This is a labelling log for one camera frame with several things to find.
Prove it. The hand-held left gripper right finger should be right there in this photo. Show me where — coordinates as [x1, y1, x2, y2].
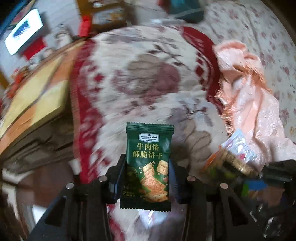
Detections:
[170, 160, 266, 241]

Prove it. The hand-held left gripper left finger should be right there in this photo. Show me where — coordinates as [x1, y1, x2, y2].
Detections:
[28, 154, 126, 241]

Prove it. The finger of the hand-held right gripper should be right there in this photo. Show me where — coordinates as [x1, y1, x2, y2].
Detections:
[260, 159, 296, 184]

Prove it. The green snack packet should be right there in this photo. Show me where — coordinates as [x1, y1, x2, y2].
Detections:
[120, 122, 174, 212]

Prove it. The pink fringed satin quilt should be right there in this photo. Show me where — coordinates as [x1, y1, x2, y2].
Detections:
[211, 40, 294, 167]

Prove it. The floral fleece blanket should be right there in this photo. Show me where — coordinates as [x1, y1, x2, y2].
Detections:
[69, 24, 234, 241]

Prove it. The wooden table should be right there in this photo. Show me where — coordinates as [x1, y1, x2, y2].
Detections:
[0, 38, 86, 153]

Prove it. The floral bedsheet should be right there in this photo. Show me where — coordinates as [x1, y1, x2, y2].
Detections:
[201, 0, 296, 144]

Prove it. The red paper sign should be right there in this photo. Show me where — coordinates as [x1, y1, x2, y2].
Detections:
[23, 37, 47, 61]

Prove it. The teal bag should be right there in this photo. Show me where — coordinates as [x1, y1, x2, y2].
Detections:
[170, 0, 205, 24]

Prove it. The wall television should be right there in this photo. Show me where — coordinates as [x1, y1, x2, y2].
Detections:
[4, 8, 44, 55]

